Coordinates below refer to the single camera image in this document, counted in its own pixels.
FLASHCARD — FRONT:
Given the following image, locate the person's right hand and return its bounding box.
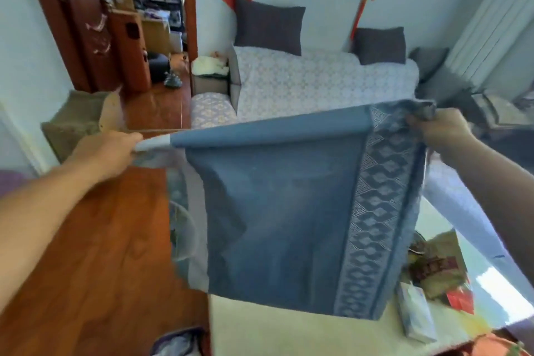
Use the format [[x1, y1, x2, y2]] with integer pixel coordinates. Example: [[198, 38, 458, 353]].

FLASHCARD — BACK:
[[407, 107, 478, 156]]

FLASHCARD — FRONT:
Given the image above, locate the person's left hand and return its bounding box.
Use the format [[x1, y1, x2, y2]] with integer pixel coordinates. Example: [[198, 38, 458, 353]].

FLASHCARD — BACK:
[[68, 130, 144, 184]]

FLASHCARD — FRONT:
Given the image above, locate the white blue tissue pack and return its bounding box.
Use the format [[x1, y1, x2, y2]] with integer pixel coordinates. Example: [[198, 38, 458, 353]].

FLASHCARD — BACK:
[[395, 281, 438, 345]]

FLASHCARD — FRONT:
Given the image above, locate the blue patterned cloth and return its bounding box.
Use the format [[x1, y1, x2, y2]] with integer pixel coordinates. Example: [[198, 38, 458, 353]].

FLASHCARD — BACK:
[[133, 99, 437, 321]]

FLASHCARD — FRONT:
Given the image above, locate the person's left forearm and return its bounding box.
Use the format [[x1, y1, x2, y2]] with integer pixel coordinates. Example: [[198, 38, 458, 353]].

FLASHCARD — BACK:
[[0, 164, 103, 315]]

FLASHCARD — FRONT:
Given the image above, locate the person's right forearm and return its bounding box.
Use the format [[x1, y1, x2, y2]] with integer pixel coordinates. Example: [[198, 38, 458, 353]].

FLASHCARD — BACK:
[[442, 141, 534, 285]]

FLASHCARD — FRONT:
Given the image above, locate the grey pillow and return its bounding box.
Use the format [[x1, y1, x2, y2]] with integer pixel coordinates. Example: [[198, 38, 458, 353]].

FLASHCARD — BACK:
[[417, 66, 474, 106], [352, 27, 408, 67], [408, 47, 451, 83], [233, 0, 306, 57]]

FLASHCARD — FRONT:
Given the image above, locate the olive brown perforated box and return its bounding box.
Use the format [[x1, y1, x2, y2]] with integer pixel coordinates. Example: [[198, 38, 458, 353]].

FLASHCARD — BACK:
[[40, 90, 126, 164]]

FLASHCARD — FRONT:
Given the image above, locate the purple cylindrical stool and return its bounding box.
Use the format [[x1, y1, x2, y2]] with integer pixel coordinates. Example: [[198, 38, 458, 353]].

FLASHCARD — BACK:
[[0, 170, 36, 198]]

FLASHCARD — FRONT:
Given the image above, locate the small green ornament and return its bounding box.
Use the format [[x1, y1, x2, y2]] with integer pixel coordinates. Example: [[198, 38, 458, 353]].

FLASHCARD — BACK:
[[163, 69, 184, 90]]

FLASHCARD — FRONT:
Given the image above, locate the dark round basket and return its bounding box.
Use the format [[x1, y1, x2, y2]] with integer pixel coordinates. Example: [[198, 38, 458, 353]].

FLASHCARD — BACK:
[[148, 52, 171, 85]]

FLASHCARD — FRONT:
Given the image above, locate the orange brown wooden cabinet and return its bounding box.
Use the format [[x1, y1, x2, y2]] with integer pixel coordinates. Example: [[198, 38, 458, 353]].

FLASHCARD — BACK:
[[109, 9, 152, 93]]

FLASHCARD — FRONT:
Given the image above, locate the grey side stool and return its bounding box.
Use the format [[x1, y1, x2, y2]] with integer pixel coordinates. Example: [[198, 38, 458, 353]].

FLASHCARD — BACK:
[[191, 74, 230, 96]]

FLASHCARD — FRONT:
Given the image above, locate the light wooden desk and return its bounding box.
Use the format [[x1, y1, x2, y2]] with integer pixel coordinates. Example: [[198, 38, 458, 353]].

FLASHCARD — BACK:
[[141, 17, 172, 56]]

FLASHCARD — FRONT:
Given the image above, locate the brown paper tea bag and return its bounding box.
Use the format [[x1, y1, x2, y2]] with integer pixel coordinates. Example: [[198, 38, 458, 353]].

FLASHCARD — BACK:
[[408, 231, 470, 300]]

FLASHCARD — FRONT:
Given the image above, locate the brown panelled inner door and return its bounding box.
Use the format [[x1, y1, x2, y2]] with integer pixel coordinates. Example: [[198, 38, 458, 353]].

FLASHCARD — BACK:
[[41, 0, 122, 92]]

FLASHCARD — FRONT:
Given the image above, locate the purple quilted sofa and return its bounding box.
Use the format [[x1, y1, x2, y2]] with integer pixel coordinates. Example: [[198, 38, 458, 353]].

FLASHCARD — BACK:
[[190, 46, 534, 285]]

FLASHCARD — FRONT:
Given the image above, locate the red snack packet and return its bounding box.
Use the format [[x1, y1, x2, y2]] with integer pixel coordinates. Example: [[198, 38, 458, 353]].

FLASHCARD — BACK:
[[446, 286, 476, 315]]

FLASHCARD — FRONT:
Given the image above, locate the small bin with lavender bag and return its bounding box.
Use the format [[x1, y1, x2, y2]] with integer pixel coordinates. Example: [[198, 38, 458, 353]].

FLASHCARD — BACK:
[[150, 326, 209, 356]]

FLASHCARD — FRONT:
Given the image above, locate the cream marble table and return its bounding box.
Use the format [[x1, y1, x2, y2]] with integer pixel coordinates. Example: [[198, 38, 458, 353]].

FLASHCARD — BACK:
[[207, 197, 534, 356]]

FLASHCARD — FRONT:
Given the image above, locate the white wall radiator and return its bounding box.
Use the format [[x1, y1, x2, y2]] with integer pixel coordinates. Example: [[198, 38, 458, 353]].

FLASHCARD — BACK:
[[444, 0, 534, 92]]

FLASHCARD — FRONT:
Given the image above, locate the red brown doorway frame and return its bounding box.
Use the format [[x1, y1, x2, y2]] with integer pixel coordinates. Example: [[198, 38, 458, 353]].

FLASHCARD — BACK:
[[21, 0, 199, 93]]

